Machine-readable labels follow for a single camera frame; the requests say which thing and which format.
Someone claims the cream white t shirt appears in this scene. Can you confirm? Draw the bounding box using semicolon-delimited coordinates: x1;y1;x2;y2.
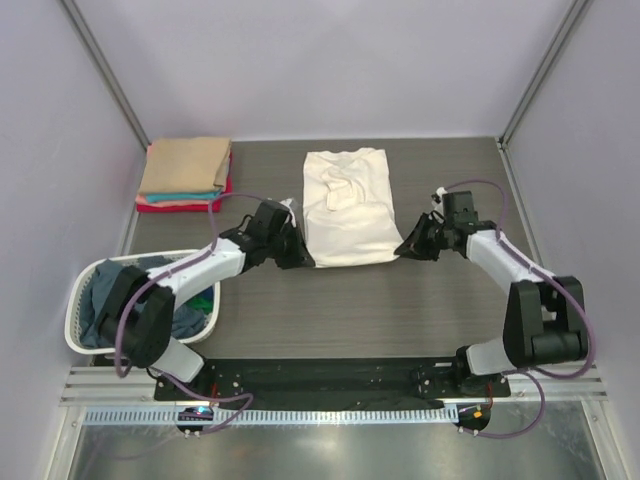
303;147;402;268

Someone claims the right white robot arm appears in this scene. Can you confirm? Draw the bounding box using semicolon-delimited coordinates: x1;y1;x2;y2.
395;212;594;380

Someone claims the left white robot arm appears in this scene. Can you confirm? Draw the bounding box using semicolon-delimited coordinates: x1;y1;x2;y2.
97;209;314;383

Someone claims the folded red t shirt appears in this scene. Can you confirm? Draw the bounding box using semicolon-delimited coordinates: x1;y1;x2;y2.
135;153;233;213

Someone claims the green garment in basket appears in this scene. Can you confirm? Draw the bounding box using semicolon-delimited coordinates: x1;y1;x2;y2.
190;297;214;315

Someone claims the grey blue shirt in basket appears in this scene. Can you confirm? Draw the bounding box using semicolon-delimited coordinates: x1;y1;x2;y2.
79;259;214;349

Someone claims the folded tan t shirt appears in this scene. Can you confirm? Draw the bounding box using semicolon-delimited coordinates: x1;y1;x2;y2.
138;137;232;195

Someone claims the folded teal t shirt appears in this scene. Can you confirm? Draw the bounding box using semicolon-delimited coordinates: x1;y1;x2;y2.
136;189;223;203

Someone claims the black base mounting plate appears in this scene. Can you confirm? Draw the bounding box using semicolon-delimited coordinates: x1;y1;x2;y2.
186;357;511;400

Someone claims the white plastic laundry basket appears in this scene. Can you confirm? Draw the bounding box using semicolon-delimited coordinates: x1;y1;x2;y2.
65;250;220;355

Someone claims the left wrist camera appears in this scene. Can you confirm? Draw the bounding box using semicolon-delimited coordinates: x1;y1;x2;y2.
245;198;297;238

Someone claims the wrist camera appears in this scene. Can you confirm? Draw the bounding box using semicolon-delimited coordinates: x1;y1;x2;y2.
245;198;297;238
432;187;479;229

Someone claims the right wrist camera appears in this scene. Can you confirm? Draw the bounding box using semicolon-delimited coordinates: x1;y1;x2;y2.
432;187;479;229

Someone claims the slotted white cable duct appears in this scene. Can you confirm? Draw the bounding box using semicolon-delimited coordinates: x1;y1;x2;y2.
83;404;458;427

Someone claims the right aluminium corner post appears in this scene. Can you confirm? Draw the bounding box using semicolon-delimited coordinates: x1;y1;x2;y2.
497;0;592;150

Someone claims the aluminium corner post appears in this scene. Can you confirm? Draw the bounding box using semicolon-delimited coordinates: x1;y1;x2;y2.
497;0;592;150
58;0;150;150

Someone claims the aluminium rail beam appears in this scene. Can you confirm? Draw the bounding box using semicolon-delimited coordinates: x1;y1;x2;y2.
59;366;608;407

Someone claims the left aluminium corner post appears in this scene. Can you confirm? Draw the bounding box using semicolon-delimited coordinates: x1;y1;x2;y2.
58;0;150;150

